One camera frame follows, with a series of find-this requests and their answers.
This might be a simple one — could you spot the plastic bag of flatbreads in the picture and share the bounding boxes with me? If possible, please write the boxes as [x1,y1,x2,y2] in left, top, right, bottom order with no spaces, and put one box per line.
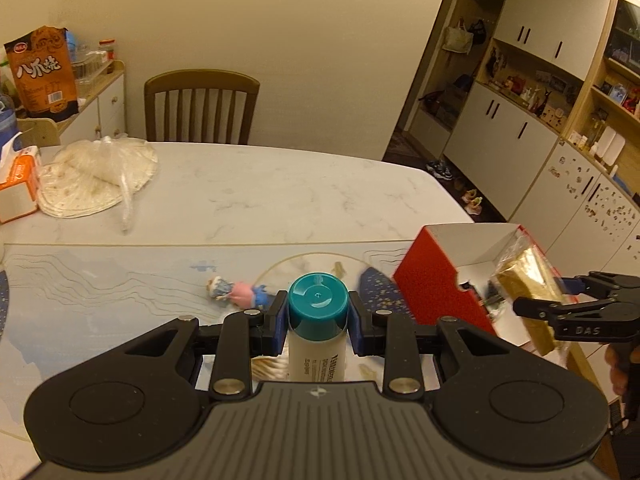
[36,135,160,233]

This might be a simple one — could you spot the wooden shelf niche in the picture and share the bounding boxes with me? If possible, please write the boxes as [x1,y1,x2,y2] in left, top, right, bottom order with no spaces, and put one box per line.
[475,37,583,136]

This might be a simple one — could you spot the white bottle with teal cap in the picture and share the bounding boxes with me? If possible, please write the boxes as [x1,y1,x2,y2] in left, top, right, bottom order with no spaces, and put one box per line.
[286,272,351,383]

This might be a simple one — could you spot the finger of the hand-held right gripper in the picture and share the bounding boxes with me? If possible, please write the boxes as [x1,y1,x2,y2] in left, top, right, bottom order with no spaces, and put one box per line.
[512,296,626,322]
[555,271,640,302]

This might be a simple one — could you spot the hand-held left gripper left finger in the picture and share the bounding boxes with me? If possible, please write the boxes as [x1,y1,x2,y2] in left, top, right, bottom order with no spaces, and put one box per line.
[112,292,291,402]

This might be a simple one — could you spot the orange tissue box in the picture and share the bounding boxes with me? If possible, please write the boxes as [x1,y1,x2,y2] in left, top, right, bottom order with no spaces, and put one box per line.
[0,132,42,225]

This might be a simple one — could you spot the orange snack bag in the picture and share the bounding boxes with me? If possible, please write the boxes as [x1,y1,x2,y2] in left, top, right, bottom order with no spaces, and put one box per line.
[4,26,81,122]

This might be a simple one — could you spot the red cardboard box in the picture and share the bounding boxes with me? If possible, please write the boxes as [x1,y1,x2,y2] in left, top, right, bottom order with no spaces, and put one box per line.
[392,222,563,351]

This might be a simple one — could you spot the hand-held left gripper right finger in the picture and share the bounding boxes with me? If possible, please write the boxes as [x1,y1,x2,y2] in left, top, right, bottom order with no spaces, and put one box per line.
[347,292,527,402]

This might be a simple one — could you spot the printed table mat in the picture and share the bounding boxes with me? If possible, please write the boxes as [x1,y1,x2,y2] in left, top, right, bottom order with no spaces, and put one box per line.
[0,240,501,443]

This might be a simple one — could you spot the beige tote bag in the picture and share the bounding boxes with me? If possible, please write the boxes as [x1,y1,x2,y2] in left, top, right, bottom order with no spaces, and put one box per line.
[442,20,473,53]

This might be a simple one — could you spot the white shoe cabinet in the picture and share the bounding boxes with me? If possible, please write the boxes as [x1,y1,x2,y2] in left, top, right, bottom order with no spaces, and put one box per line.
[444,82,561,221]

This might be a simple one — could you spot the bag of cotton swabs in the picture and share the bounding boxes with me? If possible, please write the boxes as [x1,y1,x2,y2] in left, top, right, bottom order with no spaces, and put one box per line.
[250,357,291,384]

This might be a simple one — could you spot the gold foil snack packet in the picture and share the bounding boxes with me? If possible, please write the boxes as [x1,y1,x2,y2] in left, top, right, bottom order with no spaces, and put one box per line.
[492,232,576,358]

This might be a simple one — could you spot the white bench cabinet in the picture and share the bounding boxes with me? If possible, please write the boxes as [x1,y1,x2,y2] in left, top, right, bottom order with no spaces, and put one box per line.
[407,109,453,158]

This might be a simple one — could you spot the person's right hand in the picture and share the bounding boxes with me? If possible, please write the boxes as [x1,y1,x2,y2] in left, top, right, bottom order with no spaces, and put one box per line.
[604,344,631,397]

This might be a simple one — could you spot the white cabinet with stickers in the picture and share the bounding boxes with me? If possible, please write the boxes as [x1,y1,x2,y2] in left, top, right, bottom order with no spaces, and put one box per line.
[510,140,640,281]

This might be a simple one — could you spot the tall wooden bookshelf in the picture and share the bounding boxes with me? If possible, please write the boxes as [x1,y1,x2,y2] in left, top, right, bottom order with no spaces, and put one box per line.
[562,0,640,177]

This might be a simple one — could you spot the white side cabinet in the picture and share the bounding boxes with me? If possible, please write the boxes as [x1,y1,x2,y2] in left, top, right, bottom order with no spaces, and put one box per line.
[57,60,126,147]

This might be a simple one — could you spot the clear plastic container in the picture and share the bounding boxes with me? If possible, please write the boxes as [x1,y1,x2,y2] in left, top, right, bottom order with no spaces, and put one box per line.
[70,42,108,81]

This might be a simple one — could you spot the wooden chair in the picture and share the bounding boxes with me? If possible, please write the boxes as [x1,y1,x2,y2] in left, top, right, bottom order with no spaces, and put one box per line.
[144,69,261,145]

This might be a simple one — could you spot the white upper wall cabinet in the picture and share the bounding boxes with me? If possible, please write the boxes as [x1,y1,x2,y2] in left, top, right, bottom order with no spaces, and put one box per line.
[462,0,613,81]

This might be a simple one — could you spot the pig toy figure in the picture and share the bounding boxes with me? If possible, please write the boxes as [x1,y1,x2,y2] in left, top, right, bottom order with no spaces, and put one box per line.
[206,275,273,311]

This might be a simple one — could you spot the red bag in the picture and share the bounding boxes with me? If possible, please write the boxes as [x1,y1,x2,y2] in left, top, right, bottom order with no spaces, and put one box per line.
[419,91,446,116]

